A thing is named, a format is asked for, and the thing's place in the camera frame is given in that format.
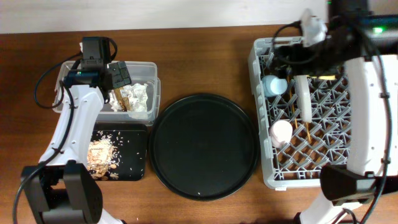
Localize grey dishwasher rack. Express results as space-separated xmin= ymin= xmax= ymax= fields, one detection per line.
xmin=247 ymin=32 xmax=398 ymax=190

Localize wooden chopstick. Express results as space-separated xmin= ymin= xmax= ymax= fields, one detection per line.
xmin=287 ymin=77 xmax=298 ymax=129
xmin=305 ymin=122 xmax=312 ymax=143

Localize grey plate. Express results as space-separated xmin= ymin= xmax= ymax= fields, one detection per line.
xmin=294 ymin=75 xmax=312 ymax=123

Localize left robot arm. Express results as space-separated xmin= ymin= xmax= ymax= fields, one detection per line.
xmin=12 ymin=37 xmax=131 ymax=223

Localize black rectangular tray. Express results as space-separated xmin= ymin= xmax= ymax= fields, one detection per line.
xmin=91 ymin=123 xmax=148 ymax=181

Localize yellow bowl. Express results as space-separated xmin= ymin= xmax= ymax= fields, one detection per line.
xmin=317 ymin=75 xmax=336 ymax=81

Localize gold snack wrapper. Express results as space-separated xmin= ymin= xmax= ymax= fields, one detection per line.
xmin=114 ymin=87 xmax=132 ymax=111

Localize white napkin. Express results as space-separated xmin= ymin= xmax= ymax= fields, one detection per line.
xmin=109 ymin=83 xmax=148 ymax=112

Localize clear plastic bin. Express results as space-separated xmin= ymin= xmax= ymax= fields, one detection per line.
xmin=52 ymin=60 xmax=161 ymax=124

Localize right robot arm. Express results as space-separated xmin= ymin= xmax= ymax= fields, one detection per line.
xmin=272 ymin=1 xmax=397 ymax=223

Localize blue cup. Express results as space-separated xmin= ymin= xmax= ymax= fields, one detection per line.
xmin=262 ymin=75 xmax=288 ymax=98

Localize round black serving tray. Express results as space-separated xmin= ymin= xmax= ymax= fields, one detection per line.
xmin=149 ymin=93 xmax=260 ymax=201

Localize pink cup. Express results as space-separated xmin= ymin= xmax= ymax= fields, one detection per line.
xmin=269 ymin=120 xmax=293 ymax=148

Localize food scraps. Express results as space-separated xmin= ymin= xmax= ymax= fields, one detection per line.
xmin=86 ymin=131 xmax=121 ymax=181

